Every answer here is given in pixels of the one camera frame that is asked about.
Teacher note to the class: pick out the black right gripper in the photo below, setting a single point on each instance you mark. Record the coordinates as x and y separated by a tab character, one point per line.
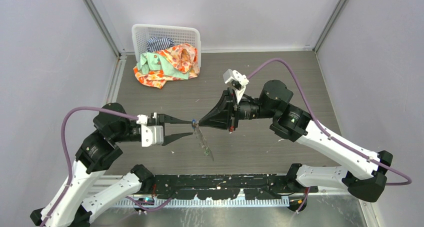
225	113

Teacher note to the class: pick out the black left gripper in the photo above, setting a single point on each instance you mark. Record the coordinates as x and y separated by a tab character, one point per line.
163	118

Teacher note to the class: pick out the perforated metal plate holder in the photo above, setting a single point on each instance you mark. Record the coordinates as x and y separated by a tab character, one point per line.
203	142

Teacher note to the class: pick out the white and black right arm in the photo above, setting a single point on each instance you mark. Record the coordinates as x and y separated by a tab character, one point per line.
359	171

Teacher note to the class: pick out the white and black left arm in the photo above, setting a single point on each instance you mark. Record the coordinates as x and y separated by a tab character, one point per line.
71	206

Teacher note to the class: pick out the orange floral cloth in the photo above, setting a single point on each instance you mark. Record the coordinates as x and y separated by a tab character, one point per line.
183	57

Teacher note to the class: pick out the mint green cloth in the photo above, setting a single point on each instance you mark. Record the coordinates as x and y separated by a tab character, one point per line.
155	62

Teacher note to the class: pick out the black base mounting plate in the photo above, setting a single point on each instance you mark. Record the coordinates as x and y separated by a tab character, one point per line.
268	186

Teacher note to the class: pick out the blue striped cloth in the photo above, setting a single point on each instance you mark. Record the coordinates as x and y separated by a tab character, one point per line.
155	44

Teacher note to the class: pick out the white plastic laundry basket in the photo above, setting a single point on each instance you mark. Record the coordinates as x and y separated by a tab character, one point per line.
141	33

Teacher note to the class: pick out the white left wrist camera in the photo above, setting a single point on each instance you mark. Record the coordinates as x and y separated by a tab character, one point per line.
149	135

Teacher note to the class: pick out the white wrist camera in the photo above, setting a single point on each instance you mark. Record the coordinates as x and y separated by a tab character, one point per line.
149	135
236	81

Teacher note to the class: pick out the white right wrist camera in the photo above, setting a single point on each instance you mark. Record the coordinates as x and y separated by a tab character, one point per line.
236	81

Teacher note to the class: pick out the perforated cable duct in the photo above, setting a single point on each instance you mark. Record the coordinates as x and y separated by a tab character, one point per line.
208	203

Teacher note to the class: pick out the aluminium frame rail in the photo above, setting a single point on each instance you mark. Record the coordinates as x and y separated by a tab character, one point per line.
324	190

